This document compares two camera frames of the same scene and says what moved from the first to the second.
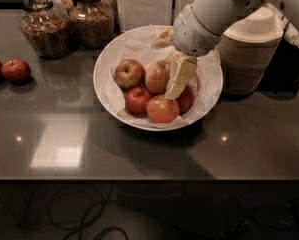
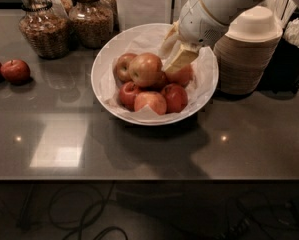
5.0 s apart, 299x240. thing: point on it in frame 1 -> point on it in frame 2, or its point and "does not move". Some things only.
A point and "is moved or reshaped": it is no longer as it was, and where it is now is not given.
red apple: [137, 100] -> [127, 94]
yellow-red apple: [156, 76] is moved or reshaped
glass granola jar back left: [68, 1] does not move
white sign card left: [140, 5] does not move
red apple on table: [16, 71] does not move
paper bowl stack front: [247, 50] does not move
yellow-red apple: [160, 109] -> [155, 100]
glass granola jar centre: [91, 18] does not move
